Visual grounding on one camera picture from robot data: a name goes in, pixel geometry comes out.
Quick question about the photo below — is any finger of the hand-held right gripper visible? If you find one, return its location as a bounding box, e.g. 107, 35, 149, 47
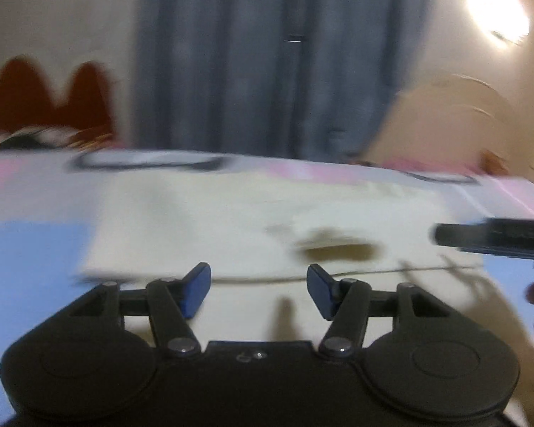
433, 218, 534, 260

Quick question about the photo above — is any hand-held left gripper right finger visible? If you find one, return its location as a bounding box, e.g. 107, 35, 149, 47
307, 264, 451, 359

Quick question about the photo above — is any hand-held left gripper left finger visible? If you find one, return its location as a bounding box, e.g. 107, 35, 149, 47
67, 262, 211, 359

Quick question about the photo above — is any white small garment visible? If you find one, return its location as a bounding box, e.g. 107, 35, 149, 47
81, 170, 490, 282

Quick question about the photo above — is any beige round folding table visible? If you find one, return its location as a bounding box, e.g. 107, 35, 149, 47
364, 73, 534, 174

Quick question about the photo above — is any patterned dark cloth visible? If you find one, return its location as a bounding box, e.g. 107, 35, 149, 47
0, 125, 116, 153

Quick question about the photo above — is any grey-blue curtain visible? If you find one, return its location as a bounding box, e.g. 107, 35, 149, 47
132, 0, 438, 163

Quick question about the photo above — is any red scalloped headboard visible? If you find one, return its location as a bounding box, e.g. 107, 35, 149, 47
0, 56, 116, 139

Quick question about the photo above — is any glowing wall lamp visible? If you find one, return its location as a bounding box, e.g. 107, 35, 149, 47
465, 0, 532, 47

